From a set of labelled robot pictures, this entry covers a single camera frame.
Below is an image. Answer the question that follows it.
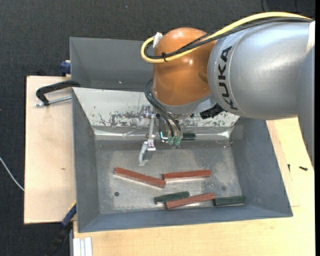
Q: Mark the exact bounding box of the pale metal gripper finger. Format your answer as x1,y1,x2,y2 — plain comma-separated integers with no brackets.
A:
138,141,150,167
146,140,157,161

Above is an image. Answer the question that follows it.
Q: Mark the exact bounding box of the red-brown flat block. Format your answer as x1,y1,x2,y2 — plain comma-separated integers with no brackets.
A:
164,192,217,211
162,169,213,181
113,166,167,189

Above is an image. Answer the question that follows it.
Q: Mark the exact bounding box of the grey metal bin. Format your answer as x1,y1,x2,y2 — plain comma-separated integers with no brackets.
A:
69,36,294,234

